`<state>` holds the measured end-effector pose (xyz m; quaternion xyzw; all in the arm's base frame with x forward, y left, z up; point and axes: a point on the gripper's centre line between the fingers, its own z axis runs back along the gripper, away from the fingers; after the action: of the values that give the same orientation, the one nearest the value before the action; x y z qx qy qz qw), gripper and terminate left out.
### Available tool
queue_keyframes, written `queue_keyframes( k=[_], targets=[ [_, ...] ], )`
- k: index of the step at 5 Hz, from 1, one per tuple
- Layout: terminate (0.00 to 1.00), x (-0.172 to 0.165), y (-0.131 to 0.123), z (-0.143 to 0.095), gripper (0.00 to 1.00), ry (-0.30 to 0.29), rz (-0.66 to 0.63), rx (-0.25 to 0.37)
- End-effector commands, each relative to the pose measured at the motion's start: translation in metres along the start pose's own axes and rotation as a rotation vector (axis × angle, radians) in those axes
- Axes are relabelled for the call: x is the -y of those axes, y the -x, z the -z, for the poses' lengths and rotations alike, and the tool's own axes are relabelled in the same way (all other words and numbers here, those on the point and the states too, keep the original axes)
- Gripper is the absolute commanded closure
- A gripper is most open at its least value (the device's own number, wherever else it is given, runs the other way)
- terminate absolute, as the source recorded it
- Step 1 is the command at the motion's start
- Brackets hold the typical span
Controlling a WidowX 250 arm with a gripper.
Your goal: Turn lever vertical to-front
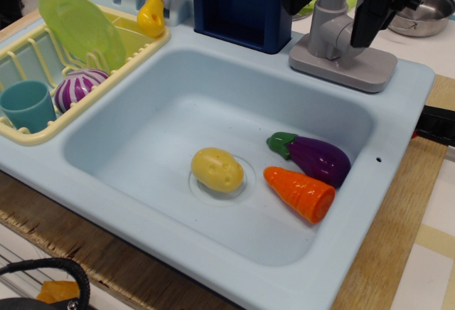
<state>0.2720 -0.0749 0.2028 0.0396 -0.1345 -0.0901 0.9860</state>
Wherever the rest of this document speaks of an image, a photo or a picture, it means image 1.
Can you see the yellow toy pear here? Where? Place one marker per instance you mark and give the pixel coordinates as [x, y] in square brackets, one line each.
[151, 18]

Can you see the black bag handle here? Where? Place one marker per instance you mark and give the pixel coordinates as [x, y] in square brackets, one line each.
[25, 278]

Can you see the teal plastic cup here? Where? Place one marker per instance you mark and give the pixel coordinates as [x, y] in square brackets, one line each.
[28, 104]

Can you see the dark blue toy box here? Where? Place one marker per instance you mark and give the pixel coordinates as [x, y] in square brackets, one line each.
[261, 25]

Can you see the light blue utensil holder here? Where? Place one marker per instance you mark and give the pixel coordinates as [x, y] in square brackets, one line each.
[180, 10]

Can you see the orange toy carrot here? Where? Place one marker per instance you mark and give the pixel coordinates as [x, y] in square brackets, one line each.
[309, 197]

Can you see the grey toy faucet lever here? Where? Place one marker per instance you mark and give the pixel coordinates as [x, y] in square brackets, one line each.
[326, 52]

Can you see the purple white toy cabbage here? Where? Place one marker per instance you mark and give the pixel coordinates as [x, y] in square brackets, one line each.
[77, 85]

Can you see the orange object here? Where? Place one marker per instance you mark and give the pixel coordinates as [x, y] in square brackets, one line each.
[54, 291]

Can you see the green plastic plate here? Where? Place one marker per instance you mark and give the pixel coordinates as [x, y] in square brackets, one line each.
[82, 28]

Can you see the black clamp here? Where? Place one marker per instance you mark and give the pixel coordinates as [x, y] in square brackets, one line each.
[436, 124]

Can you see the light blue toy sink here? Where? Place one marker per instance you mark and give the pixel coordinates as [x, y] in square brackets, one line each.
[125, 164]

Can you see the purple toy eggplant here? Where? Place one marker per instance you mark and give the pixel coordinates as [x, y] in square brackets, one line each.
[317, 159]

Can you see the yellow dish rack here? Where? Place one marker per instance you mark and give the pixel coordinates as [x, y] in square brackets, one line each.
[37, 55]

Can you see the yellow toy potato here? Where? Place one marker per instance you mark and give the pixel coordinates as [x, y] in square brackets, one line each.
[217, 169]

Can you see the stainless steel pot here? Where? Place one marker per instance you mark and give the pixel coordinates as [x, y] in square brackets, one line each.
[428, 19]

